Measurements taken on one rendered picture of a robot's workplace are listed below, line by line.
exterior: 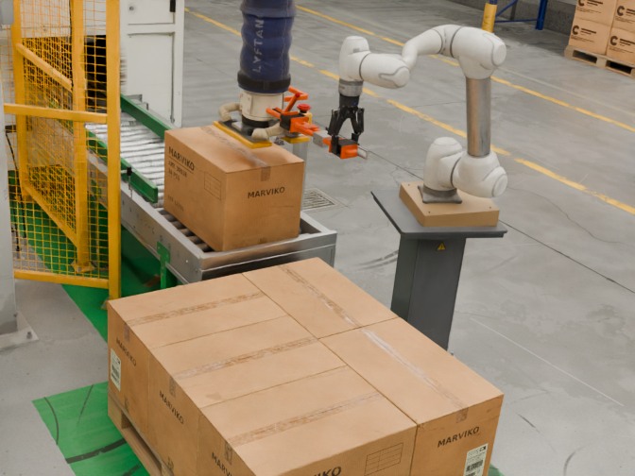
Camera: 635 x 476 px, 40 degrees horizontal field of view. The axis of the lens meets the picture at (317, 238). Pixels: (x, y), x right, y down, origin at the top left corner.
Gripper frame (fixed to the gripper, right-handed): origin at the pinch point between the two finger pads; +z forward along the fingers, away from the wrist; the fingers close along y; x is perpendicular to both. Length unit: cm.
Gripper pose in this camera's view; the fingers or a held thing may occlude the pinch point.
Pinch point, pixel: (344, 145)
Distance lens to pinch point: 338.5
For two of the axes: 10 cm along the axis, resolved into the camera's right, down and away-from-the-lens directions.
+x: 5.5, 3.9, -7.4
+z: -0.9, 9.1, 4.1
